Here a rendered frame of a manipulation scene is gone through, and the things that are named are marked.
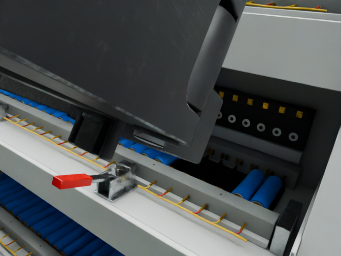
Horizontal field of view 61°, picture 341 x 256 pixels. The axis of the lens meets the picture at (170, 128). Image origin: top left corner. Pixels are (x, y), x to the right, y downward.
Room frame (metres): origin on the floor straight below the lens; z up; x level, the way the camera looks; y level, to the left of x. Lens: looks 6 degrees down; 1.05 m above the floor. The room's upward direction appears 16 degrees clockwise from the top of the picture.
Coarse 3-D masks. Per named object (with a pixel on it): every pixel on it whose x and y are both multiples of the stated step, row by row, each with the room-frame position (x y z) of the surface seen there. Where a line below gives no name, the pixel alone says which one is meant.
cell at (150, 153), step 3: (147, 150) 0.36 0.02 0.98; (150, 150) 0.36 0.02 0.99; (153, 150) 0.36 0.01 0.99; (156, 150) 0.36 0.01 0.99; (144, 153) 0.35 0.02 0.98; (147, 153) 0.35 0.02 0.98; (150, 153) 0.35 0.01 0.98; (153, 153) 0.36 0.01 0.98; (156, 153) 0.36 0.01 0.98; (159, 153) 0.36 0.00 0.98; (147, 156) 0.35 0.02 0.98; (150, 156) 0.35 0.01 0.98; (153, 156) 0.35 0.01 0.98
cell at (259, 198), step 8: (272, 176) 0.33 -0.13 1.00; (264, 184) 0.31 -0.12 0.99; (272, 184) 0.31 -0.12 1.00; (280, 184) 0.32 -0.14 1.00; (256, 192) 0.30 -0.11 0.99; (264, 192) 0.29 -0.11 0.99; (272, 192) 0.30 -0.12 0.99; (256, 200) 0.28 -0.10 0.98; (264, 200) 0.28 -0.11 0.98; (272, 200) 0.30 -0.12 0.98
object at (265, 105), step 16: (224, 96) 0.40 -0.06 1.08; (240, 96) 0.39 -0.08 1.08; (256, 96) 0.38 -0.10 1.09; (224, 112) 0.41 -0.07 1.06; (240, 112) 0.39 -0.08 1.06; (256, 112) 0.38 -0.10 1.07; (272, 112) 0.37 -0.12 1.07; (288, 112) 0.36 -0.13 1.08; (304, 112) 0.35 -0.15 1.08; (240, 128) 0.40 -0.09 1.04; (256, 128) 0.38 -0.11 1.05; (272, 128) 0.37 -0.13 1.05; (288, 128) 0.36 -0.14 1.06; (304, 128) 0.35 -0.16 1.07; (288, 144) 0.36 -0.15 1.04; (304, 144) 0.35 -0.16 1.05
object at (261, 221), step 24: (0, 96) 0.48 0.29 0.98; (24, 120) 0.43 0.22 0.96; (48, 120) 0.40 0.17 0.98; (72, 144) 0.38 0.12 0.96; (144, 168) 0.31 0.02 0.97; (168, 168) 0.31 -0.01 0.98; (192, 192) 0.28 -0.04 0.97; (216, 192) 0.28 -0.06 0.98; (240, 216) 0.26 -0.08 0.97; (264, 216) 0.25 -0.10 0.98
